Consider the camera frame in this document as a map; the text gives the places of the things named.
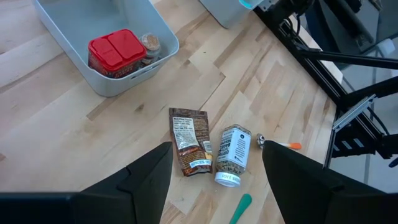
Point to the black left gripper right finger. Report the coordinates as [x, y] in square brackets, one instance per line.
[311, 199]

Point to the glass herb jar white label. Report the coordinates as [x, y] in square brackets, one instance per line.
[234, 149]

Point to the brown spice pouch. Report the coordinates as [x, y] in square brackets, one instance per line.
[189, 140]

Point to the small cork-topped spice jar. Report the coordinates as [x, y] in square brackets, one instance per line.
[150, 43]

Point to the white bin holding utensils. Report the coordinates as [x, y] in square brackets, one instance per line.
[224, 12]

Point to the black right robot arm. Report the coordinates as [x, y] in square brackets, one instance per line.
[351, 21]

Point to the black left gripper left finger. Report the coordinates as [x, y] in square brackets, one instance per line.
[136, 196]

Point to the red-lidded spice container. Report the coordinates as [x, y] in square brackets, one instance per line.
[116, 51]

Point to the white bin holding spices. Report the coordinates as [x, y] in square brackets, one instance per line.
[81, 18]

